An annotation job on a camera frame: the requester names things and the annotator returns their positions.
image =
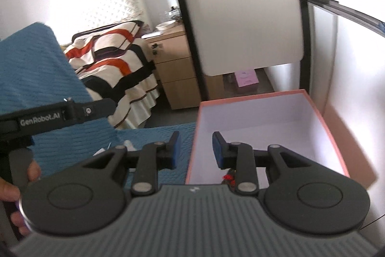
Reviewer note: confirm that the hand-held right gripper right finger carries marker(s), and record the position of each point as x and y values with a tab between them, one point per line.
217	152

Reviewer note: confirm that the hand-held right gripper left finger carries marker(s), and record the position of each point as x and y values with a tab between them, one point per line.
176	152

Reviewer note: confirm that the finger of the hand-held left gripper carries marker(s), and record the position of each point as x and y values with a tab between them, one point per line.
96	109

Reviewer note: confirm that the red and black clamp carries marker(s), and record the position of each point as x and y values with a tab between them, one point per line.
230	177

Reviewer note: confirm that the orange cardboard box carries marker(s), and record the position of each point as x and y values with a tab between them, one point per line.
270	112

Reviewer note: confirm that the person's left hand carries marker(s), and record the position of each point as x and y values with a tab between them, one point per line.
9	190

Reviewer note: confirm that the striped bed blanket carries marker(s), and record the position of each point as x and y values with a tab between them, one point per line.
114	64

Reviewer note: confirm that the white paper scrap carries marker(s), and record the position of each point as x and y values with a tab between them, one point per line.
127	145

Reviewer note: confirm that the blue textured blanket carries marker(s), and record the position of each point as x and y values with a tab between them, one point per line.
36	70

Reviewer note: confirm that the wooden drawer cabinet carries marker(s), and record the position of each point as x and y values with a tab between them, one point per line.
174	70

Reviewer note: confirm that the cabinet keys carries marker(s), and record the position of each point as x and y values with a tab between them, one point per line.
155	49

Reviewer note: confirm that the white flat device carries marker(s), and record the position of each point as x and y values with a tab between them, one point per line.
152	34

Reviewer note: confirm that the white bowl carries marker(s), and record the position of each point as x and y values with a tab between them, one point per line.
165	25

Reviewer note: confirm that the clear plastic parts container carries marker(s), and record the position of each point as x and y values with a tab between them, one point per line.
174	12

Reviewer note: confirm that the frosted partition panel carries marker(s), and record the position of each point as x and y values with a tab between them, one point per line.
355	64

